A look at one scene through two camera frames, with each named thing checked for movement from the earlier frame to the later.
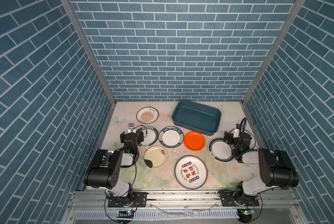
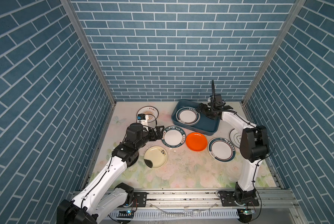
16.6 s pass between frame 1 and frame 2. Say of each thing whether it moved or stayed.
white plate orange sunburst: stayed
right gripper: moved
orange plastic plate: stayed
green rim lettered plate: stayed
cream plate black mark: stayed
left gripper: moved
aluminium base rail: stayed
